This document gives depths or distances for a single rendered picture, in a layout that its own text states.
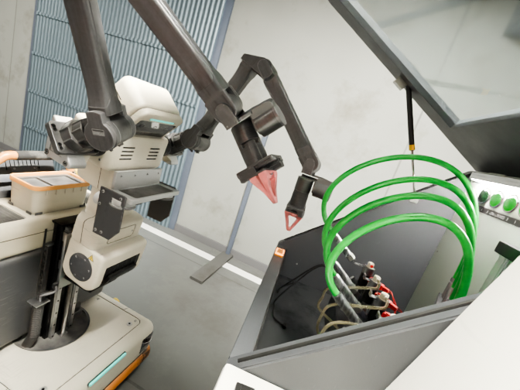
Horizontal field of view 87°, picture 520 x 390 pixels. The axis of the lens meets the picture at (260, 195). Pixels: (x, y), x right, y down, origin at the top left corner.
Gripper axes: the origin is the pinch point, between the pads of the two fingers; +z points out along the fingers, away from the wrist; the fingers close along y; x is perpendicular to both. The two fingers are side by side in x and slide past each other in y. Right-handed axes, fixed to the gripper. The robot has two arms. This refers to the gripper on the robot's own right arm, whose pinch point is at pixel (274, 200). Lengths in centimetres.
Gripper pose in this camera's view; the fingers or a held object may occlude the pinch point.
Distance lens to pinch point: 63.6
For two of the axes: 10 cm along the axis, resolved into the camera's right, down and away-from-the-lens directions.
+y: 8.0, -4.1, -4.3
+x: 4.5, -0.7, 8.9
